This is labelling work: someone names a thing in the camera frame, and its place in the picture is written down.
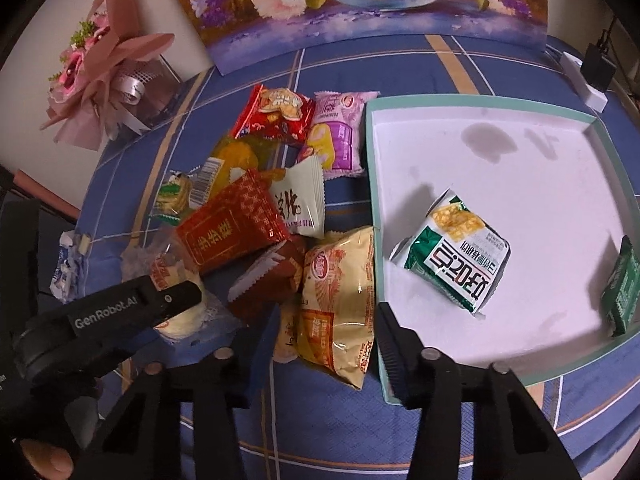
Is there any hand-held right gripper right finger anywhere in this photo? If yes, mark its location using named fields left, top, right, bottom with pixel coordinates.
left=376, top=301, right=583, bottom=480

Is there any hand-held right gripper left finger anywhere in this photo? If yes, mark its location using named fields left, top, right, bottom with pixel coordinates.
left=75, top=307, right=274, bottom=480

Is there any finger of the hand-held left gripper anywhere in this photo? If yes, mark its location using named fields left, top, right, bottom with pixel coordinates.
left=65, top=276, right=204, bottom=357

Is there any clear steamed cake packet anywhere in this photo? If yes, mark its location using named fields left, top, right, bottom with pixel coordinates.
left=122, top=227, right=249, bottom=347

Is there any yellow snack packet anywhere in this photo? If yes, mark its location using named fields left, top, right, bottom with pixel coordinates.
left=297, top=225, right=376, bottom=391

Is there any brown-red snack packet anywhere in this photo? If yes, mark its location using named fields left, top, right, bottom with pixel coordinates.
left=227, top=233, right=309, bottom=324

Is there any red gold-patterned snack packet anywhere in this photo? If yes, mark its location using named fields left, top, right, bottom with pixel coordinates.
left=174, top=168, right=292, bottom=275

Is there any pale green snack packet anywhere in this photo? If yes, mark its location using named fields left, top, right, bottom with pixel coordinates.
left=267, top=154, right=327, bottom=240

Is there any teal-edged white box lid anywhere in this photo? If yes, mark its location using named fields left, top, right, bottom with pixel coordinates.
left=365, top=94, right=640, bottom=404

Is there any person's left hand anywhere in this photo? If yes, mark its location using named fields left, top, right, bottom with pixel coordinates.
left=19, top=437, right=77, bottom=480

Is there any beige cake packet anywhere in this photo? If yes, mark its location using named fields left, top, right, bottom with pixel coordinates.
left=272, top=297, right=304, bottom=364

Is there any crumpled white and blue wrapper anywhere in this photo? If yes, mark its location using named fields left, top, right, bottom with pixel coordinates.
left=48, top=229, right=94, bottom=304

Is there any blue plaid tablecloth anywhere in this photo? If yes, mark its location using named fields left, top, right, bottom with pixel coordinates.
left=75, top=30, right=640, bottom=480

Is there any green and white snack packet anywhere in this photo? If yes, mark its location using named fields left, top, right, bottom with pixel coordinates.
left=389, top=188, right=512, bottom=317

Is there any small green biscuit packet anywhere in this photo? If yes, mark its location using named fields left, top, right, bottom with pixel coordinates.
left=148, top=170, right=202, bottom=226

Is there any clear orange jelly packet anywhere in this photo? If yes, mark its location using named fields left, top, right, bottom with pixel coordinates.
left=190, top=131, right=282, bottom=211

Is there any pink cake roll packet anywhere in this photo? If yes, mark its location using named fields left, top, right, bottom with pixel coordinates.
left=305, top=89, right=380, bottom=180

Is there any pink flower bouquet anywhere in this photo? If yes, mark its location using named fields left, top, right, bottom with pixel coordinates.
left=39, top=0, right=177, bottom=147

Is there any red cookie print snack packet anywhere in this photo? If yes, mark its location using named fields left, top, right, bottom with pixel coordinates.
left=230, top=84, right=316, bottom=149

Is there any dark green snack packet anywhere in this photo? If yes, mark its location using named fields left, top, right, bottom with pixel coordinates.
left=600, top=234, right=640, bottom=339

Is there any white power strip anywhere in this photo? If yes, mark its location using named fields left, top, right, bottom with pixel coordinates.
left=559, top=51, right=609, bottom=114

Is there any floral painting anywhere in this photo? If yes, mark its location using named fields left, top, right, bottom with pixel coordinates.
left=155, top=0, right=551, bottom=77

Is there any black power adapter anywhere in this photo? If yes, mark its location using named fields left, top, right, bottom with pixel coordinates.
left=582, top=29, right=619, bottom=94

